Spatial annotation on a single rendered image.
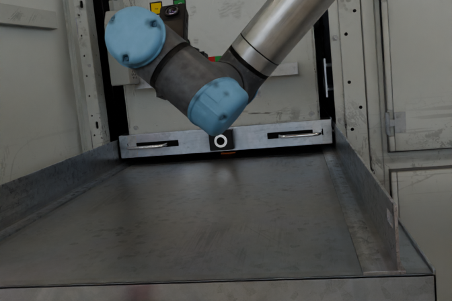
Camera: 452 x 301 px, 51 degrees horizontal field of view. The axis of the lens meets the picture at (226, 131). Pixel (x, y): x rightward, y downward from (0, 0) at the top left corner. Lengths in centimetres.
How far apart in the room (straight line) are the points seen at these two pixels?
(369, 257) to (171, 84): 30
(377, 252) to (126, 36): 38
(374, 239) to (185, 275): 22
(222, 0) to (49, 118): 50
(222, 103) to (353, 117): 61
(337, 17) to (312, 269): 74
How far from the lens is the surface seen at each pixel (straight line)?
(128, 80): 113
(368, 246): 56
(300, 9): 69
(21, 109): 111
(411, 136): 115
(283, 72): 114
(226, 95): 58
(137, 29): 60
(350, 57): 114
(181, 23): 80
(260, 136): 118
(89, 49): 124
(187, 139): 121
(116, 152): 126
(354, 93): 114
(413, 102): 115
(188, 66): 59
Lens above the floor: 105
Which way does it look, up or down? 7 degrees down
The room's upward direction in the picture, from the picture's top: 6 degrees counter-clockwise
